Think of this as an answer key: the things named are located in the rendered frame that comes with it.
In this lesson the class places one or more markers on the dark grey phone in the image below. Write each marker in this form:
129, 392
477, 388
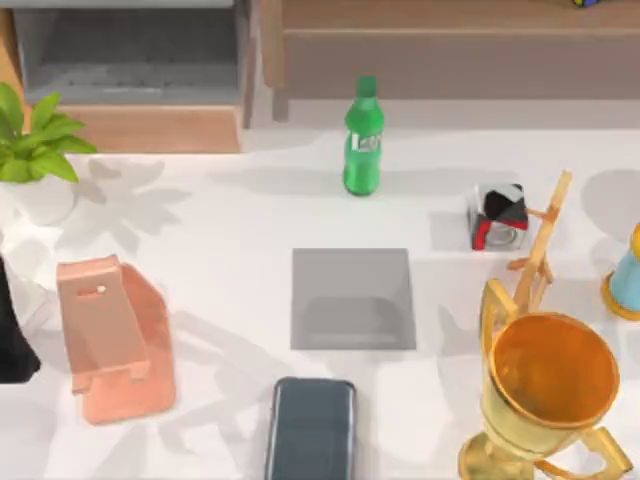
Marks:
310, 430

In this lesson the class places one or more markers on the pale wooden drawer front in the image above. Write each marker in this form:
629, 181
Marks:
150, 127

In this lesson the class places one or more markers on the salmon phone stand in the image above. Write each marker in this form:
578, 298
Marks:
115, 340

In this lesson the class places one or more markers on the grey pierced drawer inside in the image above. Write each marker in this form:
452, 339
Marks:
130, 55

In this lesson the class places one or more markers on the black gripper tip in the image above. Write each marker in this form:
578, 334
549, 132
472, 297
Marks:
12, 335

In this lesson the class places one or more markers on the blue and yellow bell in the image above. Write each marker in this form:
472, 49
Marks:
627, 280

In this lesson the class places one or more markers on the multicoloured cube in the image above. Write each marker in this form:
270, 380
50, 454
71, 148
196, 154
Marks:
587, 3

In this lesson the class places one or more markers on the red black white cube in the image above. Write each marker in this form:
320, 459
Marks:
500, 220

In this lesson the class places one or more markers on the green bottle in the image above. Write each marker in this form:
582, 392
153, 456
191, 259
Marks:
362, 150

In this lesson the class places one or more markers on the wooden shelf unit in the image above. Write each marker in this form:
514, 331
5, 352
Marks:
450, 45

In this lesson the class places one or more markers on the gold trophy cup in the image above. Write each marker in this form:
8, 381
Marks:
550, 380

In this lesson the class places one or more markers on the green plant in white pot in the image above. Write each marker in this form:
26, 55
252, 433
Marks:
35, 150

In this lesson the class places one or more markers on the wooden stand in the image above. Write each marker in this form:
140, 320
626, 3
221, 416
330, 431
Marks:
542, 240

